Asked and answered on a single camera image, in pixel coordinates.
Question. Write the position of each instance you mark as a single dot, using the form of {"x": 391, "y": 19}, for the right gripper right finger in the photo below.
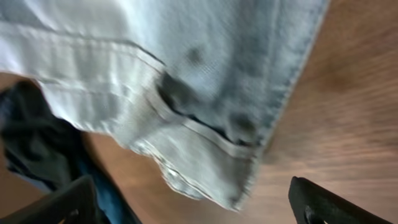
{"x": 313, "y": 204}

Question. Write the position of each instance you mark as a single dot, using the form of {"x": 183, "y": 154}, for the black garment on left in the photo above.
{"x": 38, "y": 146}

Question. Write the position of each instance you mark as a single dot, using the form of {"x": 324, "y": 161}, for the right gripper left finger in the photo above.
{"x": 75, "y": 203}

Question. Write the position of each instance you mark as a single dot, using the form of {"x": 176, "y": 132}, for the light blue denim shorts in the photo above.
{"x": 198, "y": 85}

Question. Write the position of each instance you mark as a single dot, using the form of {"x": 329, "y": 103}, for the blue shirt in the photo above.
{"x": 109, "y": 198}

